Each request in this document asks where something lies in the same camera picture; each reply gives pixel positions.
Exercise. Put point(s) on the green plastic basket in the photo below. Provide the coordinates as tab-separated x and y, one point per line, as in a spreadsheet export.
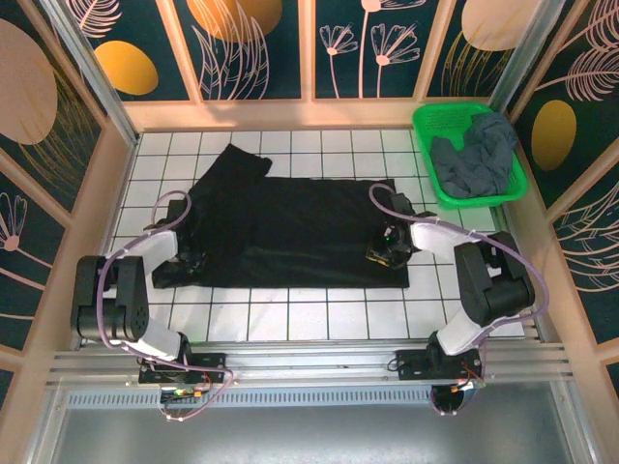
435	121

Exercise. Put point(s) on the black t-shirt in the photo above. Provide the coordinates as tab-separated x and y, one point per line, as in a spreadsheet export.
290	232

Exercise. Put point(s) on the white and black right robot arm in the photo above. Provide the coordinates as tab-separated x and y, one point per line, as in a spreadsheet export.
493	285

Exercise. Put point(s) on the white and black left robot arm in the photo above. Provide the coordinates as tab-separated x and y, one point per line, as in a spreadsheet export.
130	290

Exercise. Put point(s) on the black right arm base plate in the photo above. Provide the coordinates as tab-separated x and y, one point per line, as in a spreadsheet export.
416	362

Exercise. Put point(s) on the aluminium corner post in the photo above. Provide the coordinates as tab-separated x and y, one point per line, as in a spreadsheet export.
522	63
92	72

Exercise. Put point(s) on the dark grey t-shirt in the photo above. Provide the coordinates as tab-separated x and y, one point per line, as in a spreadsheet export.
491	137

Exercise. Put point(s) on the aluminium rail frame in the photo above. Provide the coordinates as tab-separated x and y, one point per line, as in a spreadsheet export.
309	360

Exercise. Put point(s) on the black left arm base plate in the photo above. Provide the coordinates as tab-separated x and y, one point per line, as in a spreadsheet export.
208	362

